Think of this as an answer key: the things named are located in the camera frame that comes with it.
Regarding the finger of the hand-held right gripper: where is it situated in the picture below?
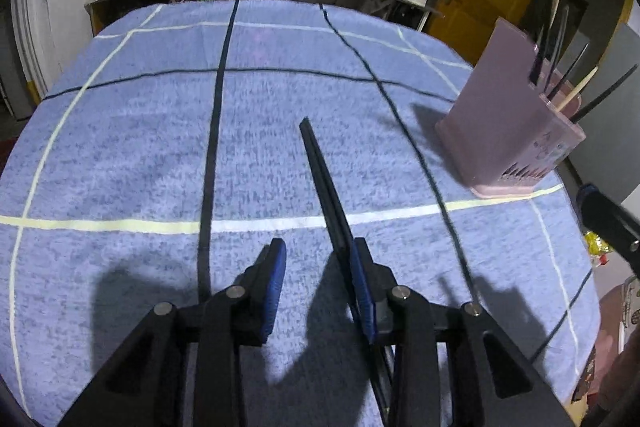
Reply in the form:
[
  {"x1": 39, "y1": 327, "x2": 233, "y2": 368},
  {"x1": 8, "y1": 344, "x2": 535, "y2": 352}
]
[{"x1": 575, "y1": 183, "x2": 640, "y2": 270}]

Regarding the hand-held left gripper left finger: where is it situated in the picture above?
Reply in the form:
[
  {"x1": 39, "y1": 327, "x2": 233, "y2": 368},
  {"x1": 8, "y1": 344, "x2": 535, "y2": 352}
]
[{"x1": 60, "y1": 238, "x2": 288, "y2": 427}]

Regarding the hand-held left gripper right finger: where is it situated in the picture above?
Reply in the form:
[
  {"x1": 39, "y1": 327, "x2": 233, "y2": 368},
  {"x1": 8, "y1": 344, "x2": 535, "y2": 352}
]
[{"x1": 349, "y1": 237, "x2": 576, "y2": 427}]

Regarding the black chopstick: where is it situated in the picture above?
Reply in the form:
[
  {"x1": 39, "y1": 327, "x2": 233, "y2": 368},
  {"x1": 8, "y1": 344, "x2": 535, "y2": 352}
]
[
  {"x1": 571, "y1": 64, "x2": 640, "y2": 124},
  {"x1": 530, "y1": 0, "x2": 548, "y2": 84},
  {"x1": 298, "y1": 118, "x2": 396, "y2": 423},
  {"x1": 547, "y1": 43, "x2": 591, "y2": 100}
]

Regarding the wooden chopstick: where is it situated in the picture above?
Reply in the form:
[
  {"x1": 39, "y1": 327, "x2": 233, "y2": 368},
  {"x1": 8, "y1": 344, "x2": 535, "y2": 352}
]
[
  {"x1": 547, "y1": 0, "x2": 564, "y2": 60},
  {"x1": 556, "y1": 66, "x2": 600, "y2": 112}
]

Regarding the pink plastic utensil holder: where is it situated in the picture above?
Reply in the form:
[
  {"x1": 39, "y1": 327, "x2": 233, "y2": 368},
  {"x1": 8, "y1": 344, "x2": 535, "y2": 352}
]
[{"x1": 434, "y1": 18, "x2": 587, "y2": 199}]

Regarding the yellow snack packet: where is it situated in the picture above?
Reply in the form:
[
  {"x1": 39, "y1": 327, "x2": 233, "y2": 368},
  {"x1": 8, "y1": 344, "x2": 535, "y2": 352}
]
[{"x1": 582, "y1": 231, "x2": 613, "y2": 258}]

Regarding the blue checkered tablecloth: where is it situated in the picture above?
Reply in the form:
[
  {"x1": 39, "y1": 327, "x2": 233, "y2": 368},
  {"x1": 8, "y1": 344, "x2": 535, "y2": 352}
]
[{"x1": 0, "y1": 0, "x2": 601, "y2": 427}]

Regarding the white door frame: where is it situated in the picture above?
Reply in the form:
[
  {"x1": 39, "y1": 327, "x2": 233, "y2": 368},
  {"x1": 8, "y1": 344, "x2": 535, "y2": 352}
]
[{"x1": 10, "y1": 0, "x2": 51, "y2": 102}]

